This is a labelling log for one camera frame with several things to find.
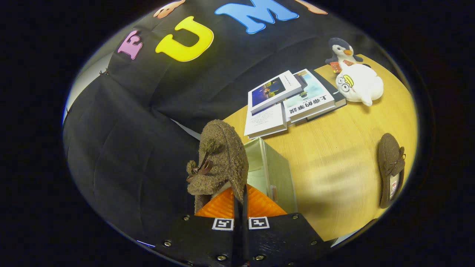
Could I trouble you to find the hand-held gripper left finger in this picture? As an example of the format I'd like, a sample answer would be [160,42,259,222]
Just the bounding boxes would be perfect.
[154,187,242,267]

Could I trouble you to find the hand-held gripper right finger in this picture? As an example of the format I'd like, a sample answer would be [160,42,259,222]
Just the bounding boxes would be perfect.
[243,184,327,267]

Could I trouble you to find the green fabric storage box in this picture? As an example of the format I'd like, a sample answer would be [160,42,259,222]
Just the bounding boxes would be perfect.
[243,137,298,215]

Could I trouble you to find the brown fuzzy slipper shoe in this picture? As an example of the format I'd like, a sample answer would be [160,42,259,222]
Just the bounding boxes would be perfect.
[378,133,406,209]
[186,119,249,214]

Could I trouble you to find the plain white book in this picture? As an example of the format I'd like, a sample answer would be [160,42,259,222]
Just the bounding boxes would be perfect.
[244,103,288,139]

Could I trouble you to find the pale blue cover book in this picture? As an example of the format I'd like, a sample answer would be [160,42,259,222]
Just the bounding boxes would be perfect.
[284,69,336,123]

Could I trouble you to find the white book blue picture cover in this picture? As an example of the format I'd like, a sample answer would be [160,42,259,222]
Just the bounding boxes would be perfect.
[248,70,303,115]

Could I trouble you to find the black book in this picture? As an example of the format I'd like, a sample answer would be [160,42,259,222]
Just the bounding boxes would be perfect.
[306,69,347,121]

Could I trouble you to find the white round plush toy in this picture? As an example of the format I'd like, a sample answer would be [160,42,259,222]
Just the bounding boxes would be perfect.
[335,64,384,107]

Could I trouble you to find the grey penguin plush toy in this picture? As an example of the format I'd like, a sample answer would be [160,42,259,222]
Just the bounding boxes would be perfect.
[325,37,364,73]

